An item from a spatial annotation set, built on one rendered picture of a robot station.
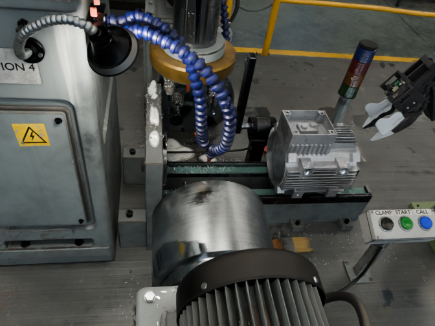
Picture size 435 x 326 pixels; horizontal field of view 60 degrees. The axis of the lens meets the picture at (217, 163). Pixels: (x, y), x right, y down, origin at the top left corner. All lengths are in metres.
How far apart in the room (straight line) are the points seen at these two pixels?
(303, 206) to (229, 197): 0.45
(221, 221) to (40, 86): 0.38
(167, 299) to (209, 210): 0.18
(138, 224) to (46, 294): 0.27
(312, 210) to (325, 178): 0.16
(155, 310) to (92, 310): 0.42
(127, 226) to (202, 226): 0.35
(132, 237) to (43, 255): 0.22
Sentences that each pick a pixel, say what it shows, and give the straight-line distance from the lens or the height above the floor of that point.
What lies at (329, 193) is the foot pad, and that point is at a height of 0.97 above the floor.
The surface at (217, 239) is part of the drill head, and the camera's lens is 0.67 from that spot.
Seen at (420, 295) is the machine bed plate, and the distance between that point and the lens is 1.23.
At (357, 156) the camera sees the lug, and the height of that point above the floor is 1.09.
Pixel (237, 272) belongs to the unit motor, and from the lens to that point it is 0.41.
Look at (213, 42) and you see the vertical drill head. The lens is 0.78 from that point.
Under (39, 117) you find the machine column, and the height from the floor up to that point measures 1.29.
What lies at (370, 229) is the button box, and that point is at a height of 1.05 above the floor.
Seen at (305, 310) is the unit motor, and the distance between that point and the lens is 0.43.
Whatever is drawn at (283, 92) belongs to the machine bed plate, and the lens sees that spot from 1.72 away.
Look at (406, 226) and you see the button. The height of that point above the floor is 1.07.
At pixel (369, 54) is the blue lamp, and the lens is 1.29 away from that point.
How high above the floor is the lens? 1.72
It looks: 45 degrees down
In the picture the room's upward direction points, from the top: 10 degrees clockwise
